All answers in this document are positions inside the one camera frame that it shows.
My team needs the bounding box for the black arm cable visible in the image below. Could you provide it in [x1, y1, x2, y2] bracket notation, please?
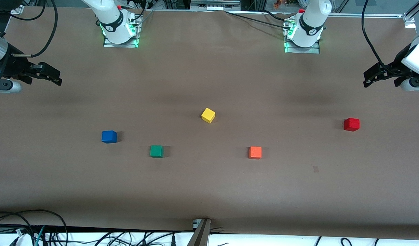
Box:
[1, 0, 58, 58]
[362, 0, 393, 75]

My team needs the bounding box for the teal cable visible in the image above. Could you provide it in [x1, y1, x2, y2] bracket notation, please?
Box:
[33, 225, 46, 246]

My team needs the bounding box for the short black table cable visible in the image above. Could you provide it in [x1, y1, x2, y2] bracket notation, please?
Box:
[262, 10, 292, 22]

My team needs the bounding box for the white power strip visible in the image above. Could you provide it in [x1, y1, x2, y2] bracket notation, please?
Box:
[190, 0, 241, 11]

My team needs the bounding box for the yellow wooden block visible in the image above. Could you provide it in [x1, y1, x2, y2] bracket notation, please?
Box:
[201, 108, 216, 124]

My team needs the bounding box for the red wooden block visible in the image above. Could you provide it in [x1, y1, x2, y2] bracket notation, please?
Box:
[344, 118, 360, 132]

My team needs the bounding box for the blue wooden block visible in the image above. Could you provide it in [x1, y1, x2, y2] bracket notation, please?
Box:
[102, 130, 117, 144]

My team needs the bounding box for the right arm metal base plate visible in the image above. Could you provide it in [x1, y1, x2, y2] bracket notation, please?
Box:
[103, 14, 140, 48]

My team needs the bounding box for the long black table cable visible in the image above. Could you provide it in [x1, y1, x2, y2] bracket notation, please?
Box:
[225, 10, 292, 29]

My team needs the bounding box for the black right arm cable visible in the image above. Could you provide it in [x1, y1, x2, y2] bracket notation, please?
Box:
[1, 0, 58, 58]

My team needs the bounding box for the black looped cable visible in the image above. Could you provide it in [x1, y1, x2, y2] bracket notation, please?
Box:
[0, 209, 69, 246]

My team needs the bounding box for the grey metal post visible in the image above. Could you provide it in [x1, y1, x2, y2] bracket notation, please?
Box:
[187, 219, 212, 246]

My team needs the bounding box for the aluminium frame rail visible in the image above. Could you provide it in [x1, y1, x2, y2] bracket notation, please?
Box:
[321, 13, 406, 18]

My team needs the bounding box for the aluminium frame profile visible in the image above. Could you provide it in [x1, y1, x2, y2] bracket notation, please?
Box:
[404, 0, 419, 22]

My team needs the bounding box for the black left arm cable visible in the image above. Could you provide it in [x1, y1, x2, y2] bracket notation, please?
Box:
[362, 0, 393, 75]

